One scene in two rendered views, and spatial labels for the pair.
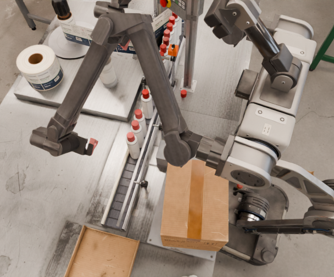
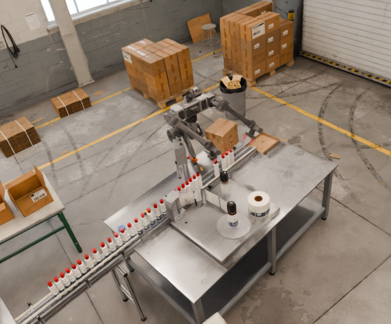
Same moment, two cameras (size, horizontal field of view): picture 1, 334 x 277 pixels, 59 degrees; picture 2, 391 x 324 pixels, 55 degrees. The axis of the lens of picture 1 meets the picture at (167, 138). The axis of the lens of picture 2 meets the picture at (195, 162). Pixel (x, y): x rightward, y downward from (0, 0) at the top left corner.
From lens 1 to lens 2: 398 cm
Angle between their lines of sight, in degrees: 75
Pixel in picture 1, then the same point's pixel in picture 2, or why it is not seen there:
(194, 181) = (218, 130)
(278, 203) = not seen: hidden behind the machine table
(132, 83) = (215, 190)
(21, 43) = not seen: outside the picture
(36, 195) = (280, 168)
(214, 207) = (217, 123)
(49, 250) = (279, 152)
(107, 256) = (258, 145)
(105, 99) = (233, 188)
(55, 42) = (245, 226)
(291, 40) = (175, 108)
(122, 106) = not seen: hidden behind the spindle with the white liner
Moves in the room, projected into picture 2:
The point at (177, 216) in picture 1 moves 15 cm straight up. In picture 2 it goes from (229, 124) to (228, 113)
